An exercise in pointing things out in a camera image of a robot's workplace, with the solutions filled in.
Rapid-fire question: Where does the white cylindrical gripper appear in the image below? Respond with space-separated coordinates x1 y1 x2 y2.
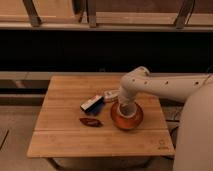
117 97 137 118

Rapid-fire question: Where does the orange ceramic cup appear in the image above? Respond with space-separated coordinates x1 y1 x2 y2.
110 102 144 130

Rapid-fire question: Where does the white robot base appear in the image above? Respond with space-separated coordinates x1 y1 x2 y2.
173 84 213 171

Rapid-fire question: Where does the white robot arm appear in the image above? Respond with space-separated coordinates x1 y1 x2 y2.
118 66 213 118

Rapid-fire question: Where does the white snack packet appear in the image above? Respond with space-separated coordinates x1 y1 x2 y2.
103 90 118 102

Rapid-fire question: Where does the dark red snack packet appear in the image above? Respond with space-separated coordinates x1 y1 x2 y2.
80 118 103 127

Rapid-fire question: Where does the wooden table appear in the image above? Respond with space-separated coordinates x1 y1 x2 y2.
27 75 174 158

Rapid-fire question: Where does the black cable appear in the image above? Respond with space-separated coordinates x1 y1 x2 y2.
165 118 181 141

